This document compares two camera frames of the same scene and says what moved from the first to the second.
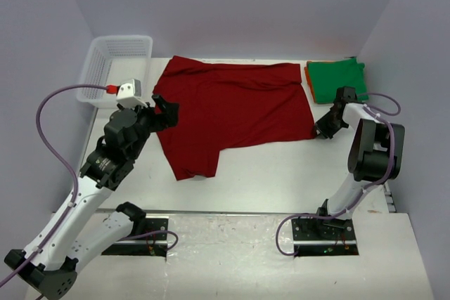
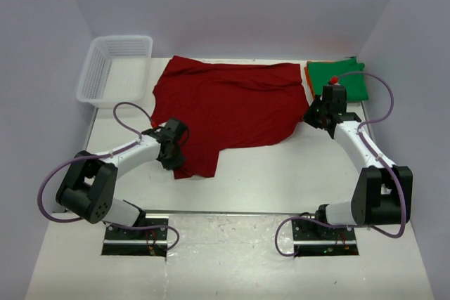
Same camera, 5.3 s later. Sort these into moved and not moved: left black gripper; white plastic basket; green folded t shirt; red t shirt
Moved: left black gripper
Not moved: white plastic basket; green folded t shirt; red t shirt
